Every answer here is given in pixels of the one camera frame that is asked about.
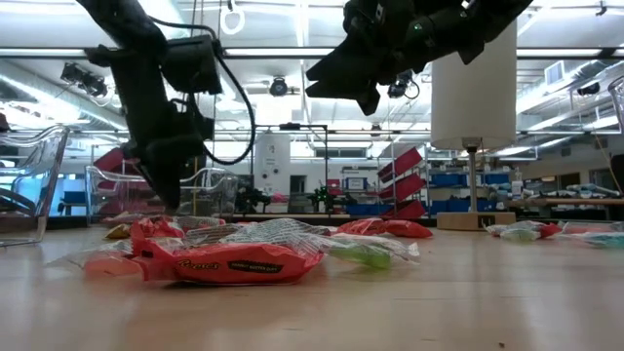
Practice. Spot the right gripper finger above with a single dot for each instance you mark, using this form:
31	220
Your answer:
346	89
356	58

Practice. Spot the black office chair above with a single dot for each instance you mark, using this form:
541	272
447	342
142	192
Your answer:
14	200

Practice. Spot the red shelf unit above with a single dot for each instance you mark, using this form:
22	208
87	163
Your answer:
109	163

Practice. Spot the yellow candy wrapper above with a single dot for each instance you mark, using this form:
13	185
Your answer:
117	232

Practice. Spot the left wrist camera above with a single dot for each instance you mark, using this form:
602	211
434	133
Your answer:
192	66

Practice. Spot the blue storage bin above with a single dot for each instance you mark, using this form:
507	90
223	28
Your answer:
446	180
458	206
365	209

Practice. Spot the red candy wrapper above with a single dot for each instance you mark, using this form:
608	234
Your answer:
551	229

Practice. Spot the pale green candy clear wrapper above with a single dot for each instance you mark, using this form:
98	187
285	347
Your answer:
519	235

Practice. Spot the red tilted bin rack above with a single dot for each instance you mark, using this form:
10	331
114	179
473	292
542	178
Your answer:
402	163

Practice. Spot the orange candy clear wrapper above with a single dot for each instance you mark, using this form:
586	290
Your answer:
107	264

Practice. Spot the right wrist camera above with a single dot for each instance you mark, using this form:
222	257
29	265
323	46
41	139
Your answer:
363	14

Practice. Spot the orange Reese's candy pack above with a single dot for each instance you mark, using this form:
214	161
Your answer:
229	265

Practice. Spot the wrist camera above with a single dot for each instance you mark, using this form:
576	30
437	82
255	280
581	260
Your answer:
192	66
363	14

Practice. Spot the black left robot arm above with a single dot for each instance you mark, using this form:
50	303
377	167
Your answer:
127	24

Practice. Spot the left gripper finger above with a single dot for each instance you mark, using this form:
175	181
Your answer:
168	175
192	161

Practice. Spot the clear plastic bin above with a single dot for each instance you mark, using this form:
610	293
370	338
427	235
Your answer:
57	166
618	102
222	192

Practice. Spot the white cylindrical tank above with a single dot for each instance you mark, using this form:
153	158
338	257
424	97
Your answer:
272	161

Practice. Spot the orange pack white label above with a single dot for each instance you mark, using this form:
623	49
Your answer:
365	227

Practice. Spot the teal candy clear wrapper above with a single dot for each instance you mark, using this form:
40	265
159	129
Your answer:
604	240

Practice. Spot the wooden workbench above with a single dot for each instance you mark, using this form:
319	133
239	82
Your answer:
565	201

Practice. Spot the silver striped candy wrapper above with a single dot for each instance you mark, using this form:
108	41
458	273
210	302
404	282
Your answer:
278	233
209	233

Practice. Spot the silver candy pack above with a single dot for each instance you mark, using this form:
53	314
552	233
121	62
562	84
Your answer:
200	222

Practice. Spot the black ceiling camera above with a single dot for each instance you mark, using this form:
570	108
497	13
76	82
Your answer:
279	88

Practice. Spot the black metal frame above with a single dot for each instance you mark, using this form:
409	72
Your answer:
292	126

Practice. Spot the ceiling air vent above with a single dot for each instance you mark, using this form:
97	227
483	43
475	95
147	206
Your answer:
555	73

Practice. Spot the black monitor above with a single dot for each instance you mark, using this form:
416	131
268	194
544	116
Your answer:
202	168

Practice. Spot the small black robot arm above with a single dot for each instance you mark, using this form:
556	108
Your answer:
322	197
251	199

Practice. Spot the black ceiling speaker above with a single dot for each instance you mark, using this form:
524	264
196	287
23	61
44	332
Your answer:
589	89

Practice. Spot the white shade table lamp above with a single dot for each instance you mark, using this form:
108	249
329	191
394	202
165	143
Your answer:
473	97

